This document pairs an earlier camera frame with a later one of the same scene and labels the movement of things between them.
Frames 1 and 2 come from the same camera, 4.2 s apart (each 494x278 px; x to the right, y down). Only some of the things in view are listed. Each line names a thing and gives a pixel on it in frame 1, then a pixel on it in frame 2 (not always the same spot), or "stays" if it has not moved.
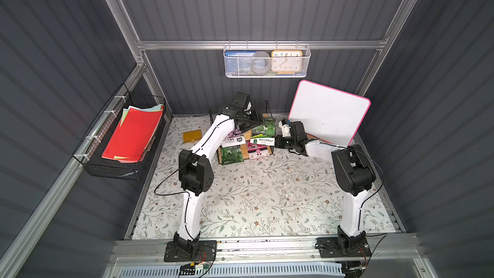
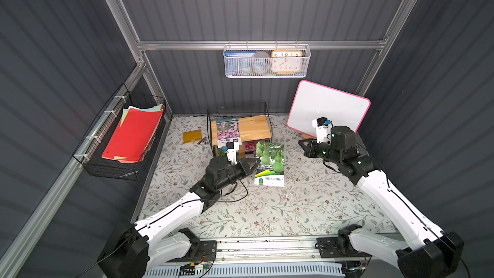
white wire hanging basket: [267, 60] stays
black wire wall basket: [119, 143] stays
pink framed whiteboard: [329, 114] stays
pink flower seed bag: [256, 150] stays
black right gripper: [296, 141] -> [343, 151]
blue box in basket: [238, 62] stays
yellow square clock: [287, 62] stays
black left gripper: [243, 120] -> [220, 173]
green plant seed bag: [264, 133] -> [270, 171]
